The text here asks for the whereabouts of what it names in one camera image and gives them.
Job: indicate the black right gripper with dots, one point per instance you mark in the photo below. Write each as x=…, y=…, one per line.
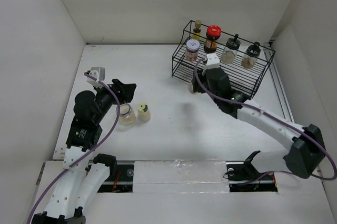
x=197, y=86

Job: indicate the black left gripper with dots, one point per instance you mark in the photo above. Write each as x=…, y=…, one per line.
x=127, y=89

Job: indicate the clear glass jar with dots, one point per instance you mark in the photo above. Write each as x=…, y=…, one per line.
x=126, y=116

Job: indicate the yellow lid spice shaker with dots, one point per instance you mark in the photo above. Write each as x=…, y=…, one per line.
x=144, y=114

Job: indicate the white lid sauce jar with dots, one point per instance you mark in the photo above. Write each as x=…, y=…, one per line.
x=192, y=48

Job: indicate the black lid spice shaker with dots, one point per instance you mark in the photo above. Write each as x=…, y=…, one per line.
x=230, y=50

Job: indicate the yellow oil bottle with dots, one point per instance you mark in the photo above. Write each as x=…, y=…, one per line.
x=196, y=30

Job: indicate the red lid sauce jar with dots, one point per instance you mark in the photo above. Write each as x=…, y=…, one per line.
x=213, y=33

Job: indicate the black flip lid shaker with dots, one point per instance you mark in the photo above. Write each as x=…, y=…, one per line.
x=250, y=57

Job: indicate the pink lid spice shaker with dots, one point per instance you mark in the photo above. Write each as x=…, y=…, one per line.
x=191, y=88

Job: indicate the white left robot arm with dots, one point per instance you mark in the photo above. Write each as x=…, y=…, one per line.
x=69, y=195

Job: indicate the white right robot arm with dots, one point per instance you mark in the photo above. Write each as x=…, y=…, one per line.
x=303, y=147

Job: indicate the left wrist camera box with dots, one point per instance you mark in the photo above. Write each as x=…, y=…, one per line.
x=94, y=75

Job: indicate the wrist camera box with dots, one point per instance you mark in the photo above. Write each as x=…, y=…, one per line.
x=211, y=61
x=94, y=75

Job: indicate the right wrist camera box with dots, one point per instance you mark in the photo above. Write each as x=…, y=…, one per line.
x=211, y=61

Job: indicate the black wire rack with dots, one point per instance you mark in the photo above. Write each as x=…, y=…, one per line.
x=242, y=79

